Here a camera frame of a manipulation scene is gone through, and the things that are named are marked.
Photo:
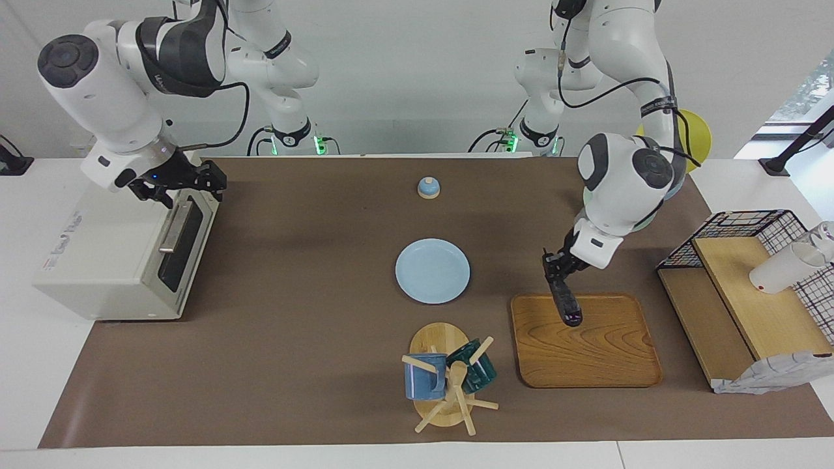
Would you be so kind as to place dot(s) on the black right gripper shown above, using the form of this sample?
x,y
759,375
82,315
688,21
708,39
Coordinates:
x,y
171,170

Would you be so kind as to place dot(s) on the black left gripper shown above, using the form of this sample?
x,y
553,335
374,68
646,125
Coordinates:
x,y
567,253

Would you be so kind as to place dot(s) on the dark purple eggplant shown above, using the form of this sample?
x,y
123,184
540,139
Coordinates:
x,y
568,306

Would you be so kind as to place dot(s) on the light blue serving plate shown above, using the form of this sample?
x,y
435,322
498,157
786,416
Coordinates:
x,y
433,270

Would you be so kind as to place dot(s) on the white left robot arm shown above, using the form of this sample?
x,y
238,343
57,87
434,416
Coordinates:
x,y
625,176

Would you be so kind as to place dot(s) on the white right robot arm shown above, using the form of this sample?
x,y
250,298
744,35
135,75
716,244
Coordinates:
x,y
98,98

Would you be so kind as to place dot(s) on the cream toaster oven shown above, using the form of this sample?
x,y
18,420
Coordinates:
x,y
98,260

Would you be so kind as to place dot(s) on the rectangular wooden tray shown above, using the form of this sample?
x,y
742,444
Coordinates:
x,y
612,352

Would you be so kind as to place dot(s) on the dark green mug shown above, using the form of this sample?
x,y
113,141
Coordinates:
x,y
479,371

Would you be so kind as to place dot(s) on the wooden mug tree stand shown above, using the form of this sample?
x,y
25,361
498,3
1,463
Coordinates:
x,y
433,339

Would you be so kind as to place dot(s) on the black desk clamp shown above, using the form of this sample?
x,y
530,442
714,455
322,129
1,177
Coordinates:
x,y
13,163

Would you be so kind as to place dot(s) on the blue mug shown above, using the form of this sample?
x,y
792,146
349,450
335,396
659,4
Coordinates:
x,y
420,384

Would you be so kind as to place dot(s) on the yellow plate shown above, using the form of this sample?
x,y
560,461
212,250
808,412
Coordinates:
x,y
694,137

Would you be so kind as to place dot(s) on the white cup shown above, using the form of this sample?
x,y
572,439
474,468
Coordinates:
x,y
782,270

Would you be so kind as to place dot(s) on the brown table mat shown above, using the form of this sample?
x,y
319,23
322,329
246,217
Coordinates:
x,y
326,365

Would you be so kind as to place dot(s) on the grey white patterned cloth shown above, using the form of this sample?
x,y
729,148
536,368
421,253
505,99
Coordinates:
x,y
769,374

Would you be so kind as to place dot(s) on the black angled stand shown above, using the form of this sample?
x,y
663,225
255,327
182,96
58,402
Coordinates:
x,y
778,166

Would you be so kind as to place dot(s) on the clear drinking glass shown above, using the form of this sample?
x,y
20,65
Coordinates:
x,y
824,238

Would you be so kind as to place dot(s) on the window with outdoor view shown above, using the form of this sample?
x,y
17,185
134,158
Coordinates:
x,y
805,91

